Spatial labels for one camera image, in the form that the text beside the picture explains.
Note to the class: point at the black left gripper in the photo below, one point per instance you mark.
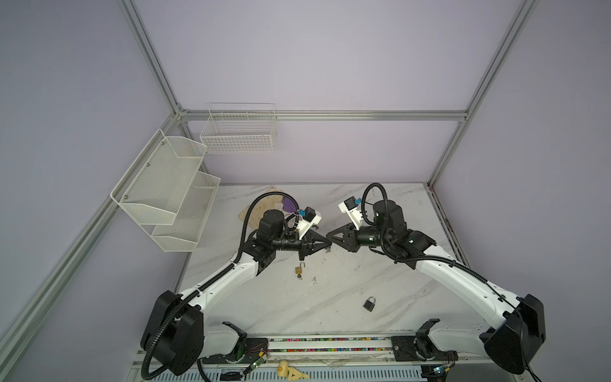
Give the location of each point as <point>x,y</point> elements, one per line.
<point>309,247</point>

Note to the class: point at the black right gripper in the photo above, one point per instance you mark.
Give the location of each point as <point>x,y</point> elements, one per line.
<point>348,241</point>

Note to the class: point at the brass padlock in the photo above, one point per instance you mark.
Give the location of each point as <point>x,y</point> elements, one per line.
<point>299,270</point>

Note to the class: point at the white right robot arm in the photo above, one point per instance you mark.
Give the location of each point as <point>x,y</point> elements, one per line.
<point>513,328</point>

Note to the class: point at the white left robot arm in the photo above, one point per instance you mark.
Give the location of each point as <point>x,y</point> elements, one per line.
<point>177,335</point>

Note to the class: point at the purple pink spatula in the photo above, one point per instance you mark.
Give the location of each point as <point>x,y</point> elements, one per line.
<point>289,206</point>

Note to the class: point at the beige work glove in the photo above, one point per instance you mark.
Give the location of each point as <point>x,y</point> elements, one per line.
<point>267,203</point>

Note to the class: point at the black padlock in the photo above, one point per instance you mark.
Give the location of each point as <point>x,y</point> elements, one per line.
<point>370,304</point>

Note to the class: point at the white mesh two-tier shelf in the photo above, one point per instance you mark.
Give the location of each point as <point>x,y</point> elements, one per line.
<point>167,193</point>

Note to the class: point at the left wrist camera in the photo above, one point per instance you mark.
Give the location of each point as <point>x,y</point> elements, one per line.
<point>309,217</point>

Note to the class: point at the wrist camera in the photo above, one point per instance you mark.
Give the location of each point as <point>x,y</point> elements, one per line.
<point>309,217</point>
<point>352,208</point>

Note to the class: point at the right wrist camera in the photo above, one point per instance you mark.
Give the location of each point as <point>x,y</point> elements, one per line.
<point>352,208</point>

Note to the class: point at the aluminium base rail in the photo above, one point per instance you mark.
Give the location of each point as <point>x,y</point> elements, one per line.
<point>356,357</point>

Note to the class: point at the white wire basket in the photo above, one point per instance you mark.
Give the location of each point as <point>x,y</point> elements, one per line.
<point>240,128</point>

